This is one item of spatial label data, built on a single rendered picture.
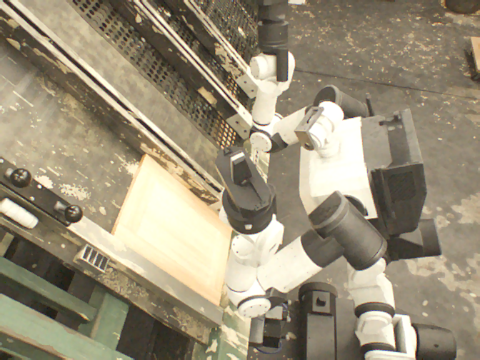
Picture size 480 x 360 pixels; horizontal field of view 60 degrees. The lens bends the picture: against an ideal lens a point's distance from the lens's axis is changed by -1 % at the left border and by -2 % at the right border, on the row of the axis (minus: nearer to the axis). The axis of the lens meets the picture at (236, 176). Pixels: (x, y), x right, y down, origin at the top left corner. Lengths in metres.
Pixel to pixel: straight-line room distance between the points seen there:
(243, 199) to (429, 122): 3.02
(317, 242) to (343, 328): 1.21
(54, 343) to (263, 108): 0.86
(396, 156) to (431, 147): 2.33
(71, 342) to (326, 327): 1.37
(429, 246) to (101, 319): 0.92
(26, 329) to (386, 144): 0.86
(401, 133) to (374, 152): 0.08
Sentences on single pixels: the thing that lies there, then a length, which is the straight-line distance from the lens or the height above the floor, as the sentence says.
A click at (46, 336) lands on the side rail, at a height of 1.28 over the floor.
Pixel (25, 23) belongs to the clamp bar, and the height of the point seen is 1.60.
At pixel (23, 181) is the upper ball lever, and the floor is 1.51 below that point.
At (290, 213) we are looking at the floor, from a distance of 2.65.
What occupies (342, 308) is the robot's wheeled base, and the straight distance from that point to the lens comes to 2.16.
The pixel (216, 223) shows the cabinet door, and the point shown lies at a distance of 1.39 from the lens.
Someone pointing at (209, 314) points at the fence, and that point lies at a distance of 1.24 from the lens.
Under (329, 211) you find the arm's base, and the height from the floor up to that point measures 1.36.
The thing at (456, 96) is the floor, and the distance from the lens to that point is 3.98.
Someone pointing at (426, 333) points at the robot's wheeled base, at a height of 0.36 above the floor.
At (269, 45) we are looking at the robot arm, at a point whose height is 1.47.
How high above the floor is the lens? 2.07
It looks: 47 degrees down
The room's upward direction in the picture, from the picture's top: straight up
